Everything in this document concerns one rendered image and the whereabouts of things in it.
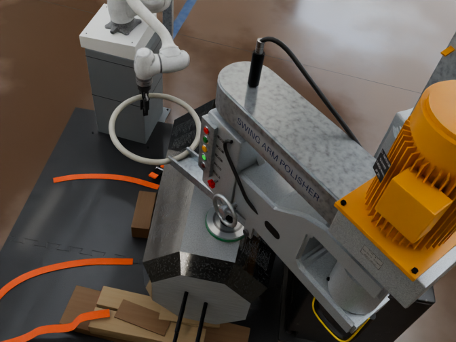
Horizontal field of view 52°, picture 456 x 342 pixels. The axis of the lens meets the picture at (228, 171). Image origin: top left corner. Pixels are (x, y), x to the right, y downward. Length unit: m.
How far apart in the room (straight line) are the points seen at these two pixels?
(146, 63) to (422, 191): 1.68
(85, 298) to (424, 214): 2.24
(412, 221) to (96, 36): 2.55
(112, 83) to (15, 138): 0.96
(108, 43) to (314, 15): 2.83
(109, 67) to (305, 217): 2.12
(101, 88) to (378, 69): 2.72
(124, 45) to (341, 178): 2.06
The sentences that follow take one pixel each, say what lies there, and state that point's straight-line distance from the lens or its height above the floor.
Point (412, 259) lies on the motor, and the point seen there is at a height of 1.74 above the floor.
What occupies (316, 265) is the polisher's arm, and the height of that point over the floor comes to 1.27.
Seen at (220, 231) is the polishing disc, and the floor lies 0.88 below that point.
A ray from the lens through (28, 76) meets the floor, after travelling 4.45.
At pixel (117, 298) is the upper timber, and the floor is 0.19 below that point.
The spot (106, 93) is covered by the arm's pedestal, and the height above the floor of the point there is 0.44.
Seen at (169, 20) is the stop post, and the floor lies 0.43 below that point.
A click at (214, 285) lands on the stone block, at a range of 2.22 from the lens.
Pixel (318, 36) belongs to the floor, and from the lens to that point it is 5.13.
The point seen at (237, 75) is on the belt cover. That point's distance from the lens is 1.65.
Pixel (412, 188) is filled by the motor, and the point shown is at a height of 1.99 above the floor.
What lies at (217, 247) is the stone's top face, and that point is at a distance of 2.20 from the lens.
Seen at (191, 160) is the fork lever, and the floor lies 0.93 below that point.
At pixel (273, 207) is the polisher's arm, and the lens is 1.67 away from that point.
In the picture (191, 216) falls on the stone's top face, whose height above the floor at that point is 0.85.
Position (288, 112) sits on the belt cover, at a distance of 1.55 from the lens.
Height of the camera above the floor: 2.75
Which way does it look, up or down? 50 degrees down
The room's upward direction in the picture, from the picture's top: 9 degrees clockwise
